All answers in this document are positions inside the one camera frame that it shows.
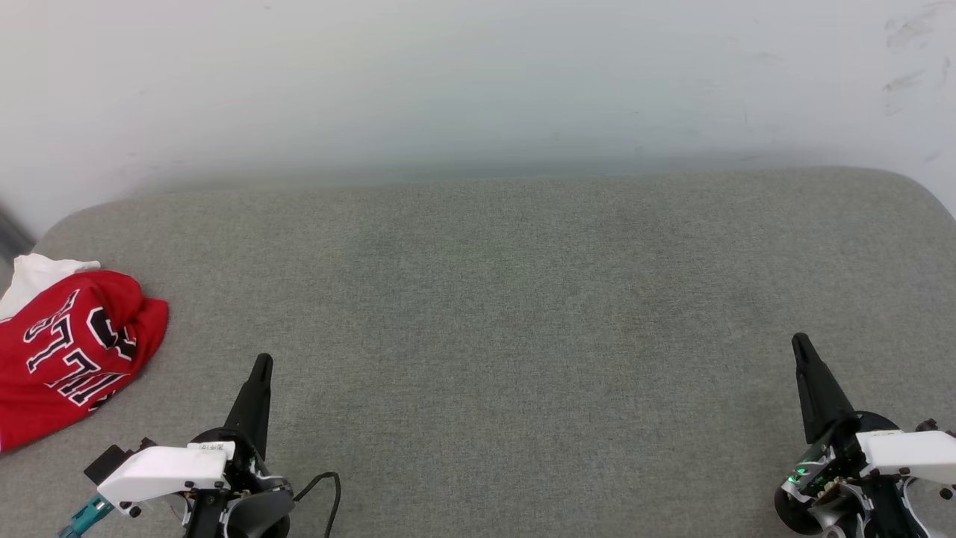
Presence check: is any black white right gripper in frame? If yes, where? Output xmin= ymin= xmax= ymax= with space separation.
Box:
xmin=774 ymin=333 xmax=928 ymax=538

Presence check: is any red and white basketball jersey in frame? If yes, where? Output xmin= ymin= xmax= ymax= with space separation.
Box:
xmin=0 ymin=254 xmax=170 ymax=454

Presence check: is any teal plug on left camera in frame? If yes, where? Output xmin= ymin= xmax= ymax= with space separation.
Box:
xmin=58 ymin=493 xmax=114 ymax=538

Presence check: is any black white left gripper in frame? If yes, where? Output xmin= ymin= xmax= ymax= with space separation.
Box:
xmin=184 ymin=353 xmax=297 ymax=538

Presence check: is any thin black looped cable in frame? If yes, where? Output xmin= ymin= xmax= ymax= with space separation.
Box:
xmin=294 ymin=471 xmax=343 ymax=538

